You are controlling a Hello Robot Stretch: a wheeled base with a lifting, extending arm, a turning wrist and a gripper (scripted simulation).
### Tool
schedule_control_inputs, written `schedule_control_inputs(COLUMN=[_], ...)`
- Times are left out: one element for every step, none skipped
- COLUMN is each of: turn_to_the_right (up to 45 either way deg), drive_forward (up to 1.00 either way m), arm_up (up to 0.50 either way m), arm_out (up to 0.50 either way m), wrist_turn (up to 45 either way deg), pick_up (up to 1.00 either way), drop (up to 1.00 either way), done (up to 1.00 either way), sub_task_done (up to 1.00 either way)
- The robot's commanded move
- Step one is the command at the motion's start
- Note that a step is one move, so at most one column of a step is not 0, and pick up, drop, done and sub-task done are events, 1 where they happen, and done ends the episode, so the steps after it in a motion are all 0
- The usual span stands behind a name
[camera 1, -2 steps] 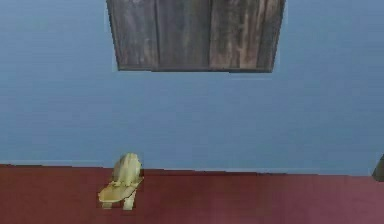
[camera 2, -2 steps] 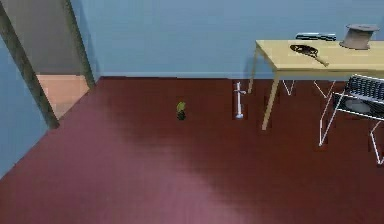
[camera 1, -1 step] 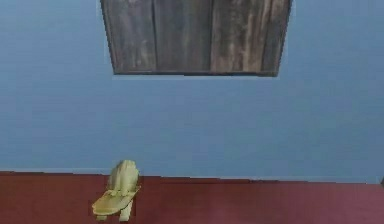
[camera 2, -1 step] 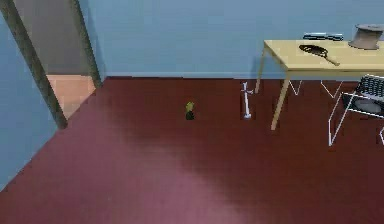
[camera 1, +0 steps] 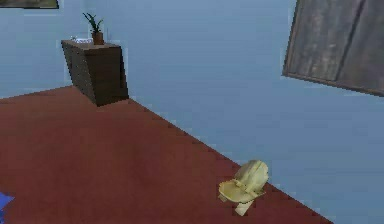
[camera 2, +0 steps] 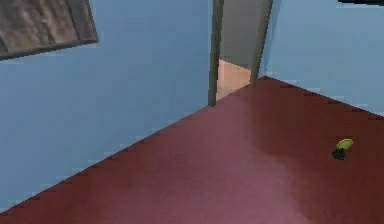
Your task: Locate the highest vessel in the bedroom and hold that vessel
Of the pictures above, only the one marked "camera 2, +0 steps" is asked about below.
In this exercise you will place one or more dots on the yellow-green disc on black base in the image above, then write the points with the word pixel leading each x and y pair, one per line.
pixel 344 144

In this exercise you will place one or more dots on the grey-green door frame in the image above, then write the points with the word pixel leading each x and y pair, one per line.
pixel 215 50

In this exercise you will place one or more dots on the brown framed wall picture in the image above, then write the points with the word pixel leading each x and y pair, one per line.
pixel 36 23

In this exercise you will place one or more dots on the black flat wall object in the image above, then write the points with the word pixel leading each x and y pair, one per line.
pixel 363 1

